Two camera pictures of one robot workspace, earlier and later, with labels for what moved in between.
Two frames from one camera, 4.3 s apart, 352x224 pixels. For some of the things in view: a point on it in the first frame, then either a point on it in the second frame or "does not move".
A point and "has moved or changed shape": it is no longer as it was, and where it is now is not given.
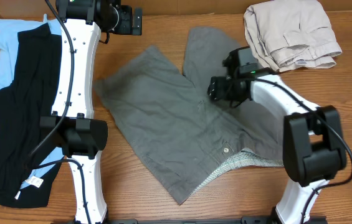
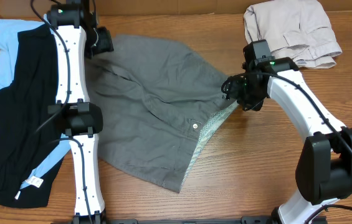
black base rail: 192,221 does not move
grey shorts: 188,140 has moved or changed shape
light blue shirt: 5,39 does not move
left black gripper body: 124,24 to 98,41
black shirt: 17,112 does not move
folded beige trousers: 288,35 does not move
